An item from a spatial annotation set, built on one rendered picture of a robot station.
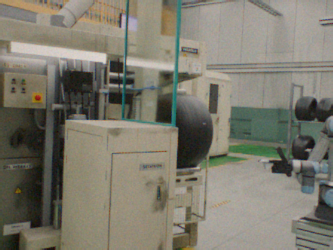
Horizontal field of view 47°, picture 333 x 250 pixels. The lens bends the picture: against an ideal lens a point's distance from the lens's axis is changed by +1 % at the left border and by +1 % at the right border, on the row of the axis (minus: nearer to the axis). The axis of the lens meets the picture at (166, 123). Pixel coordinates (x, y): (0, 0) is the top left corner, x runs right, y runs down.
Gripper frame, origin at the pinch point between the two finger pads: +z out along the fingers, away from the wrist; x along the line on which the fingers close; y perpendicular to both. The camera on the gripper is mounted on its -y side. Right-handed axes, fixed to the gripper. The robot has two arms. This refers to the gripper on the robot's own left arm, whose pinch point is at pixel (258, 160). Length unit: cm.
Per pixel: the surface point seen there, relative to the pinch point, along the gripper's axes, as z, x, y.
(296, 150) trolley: -104, 558, -26
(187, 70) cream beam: 57, 65, -70
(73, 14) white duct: 128, -8, -90
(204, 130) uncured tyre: 36.9, 26.1, -18.1
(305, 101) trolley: -116, 547, -125
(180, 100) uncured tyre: 55, 24, -39
